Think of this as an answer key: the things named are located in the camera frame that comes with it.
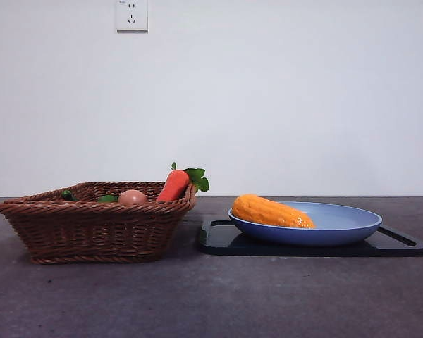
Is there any yellow corn cob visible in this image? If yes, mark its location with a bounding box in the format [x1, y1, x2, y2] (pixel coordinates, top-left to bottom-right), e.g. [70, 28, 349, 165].
[231, 194, 317, 230]

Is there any blue round plate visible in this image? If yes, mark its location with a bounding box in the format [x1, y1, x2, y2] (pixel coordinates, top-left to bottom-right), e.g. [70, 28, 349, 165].
[227, 201, 384, 246]

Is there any brown wicker basket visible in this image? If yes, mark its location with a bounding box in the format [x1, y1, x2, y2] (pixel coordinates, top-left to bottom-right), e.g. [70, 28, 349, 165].
[0, 181, 197, 265]

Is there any orange carrot with green leaves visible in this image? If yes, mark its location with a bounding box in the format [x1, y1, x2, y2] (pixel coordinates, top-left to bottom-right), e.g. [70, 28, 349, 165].
[157, 161, 210, 202]

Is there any black rectangular tray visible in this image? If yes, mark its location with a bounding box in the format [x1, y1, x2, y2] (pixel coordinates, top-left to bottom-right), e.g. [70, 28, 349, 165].
[197, 218, 423, 257]

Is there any brown egg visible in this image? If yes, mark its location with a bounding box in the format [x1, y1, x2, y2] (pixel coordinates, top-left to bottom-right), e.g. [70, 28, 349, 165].
[118, 189, 149, 205]

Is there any green chili pepper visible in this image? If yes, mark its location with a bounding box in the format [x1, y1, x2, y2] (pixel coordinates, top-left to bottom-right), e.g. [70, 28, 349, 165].
[61, 189, 120, 204]

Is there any white wall socket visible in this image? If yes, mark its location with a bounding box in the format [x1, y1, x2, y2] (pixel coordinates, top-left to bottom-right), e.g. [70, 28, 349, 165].
[116, 0, 149, 34]

